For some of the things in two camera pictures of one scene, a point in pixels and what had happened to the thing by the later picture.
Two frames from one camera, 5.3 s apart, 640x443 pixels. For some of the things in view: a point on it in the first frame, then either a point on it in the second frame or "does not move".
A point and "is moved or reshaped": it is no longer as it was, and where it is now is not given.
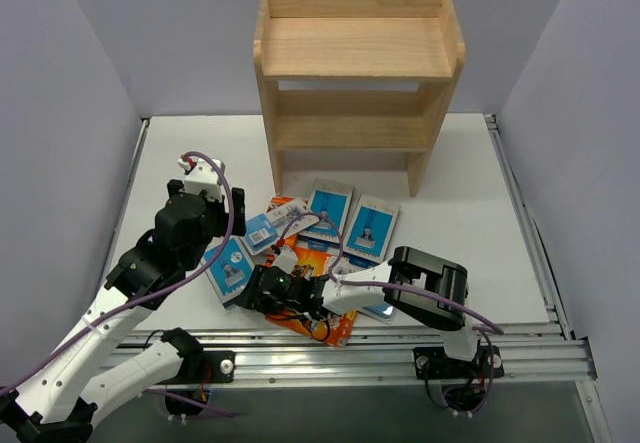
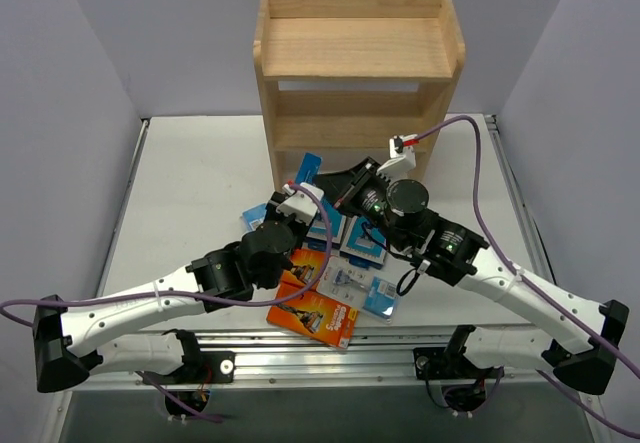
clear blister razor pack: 283,214 is moved or reshaped
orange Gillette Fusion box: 317,262 does not move
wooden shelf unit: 347,71 does not move
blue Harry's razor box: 371,228 does not move
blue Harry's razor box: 229,270 is moved or reshaped
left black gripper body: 236,211 → 275,203
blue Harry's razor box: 330,202 does not move
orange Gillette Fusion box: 333,329 does not move
